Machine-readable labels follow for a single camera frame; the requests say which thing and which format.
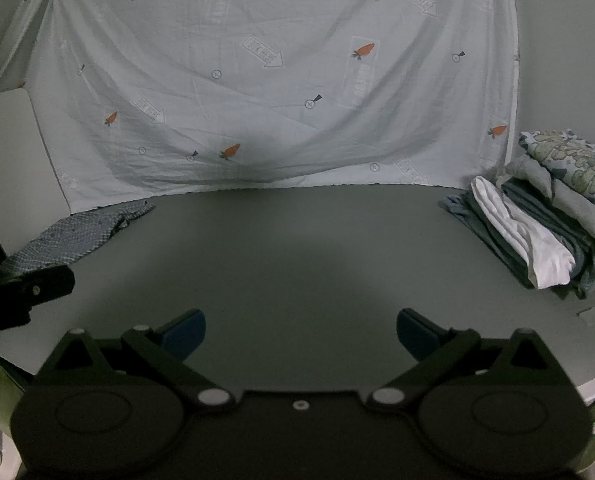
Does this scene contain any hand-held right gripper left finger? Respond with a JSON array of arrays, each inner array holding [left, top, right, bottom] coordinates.
[[32, 309, 237, 413]]

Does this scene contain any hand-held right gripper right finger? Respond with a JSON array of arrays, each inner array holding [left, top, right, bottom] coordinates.
[[366, 308, 573, 412]]

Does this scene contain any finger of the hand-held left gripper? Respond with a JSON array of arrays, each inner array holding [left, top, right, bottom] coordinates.
[[0, 264, 76, 312]]

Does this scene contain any grey-green towel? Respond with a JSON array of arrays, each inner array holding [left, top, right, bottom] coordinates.
[[2, 199, 157, 281]]

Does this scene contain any blue grey folded garment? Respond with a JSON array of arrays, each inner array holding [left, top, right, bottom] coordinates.
[[438, 192, 533, 291]]

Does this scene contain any white board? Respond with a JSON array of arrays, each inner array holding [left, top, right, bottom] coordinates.
[[0, 87, 71, 261]]

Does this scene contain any white folded garment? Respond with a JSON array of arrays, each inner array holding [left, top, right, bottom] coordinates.
[[470, 176, 577, 290]]

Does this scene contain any dark green folded garment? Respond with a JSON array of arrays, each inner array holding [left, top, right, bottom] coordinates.
[[500, 177, 595, 301]]

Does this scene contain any grey folded sweatshirt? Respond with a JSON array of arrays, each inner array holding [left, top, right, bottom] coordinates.
[[497, 154, 595, 271]]

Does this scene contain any cartoon print folded cloth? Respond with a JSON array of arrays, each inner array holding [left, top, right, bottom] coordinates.
[[519, 129, 595, 216]]

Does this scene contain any pale carrot print sheet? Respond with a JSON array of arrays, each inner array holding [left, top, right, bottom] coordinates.
[[0, 0, 523, 216]]

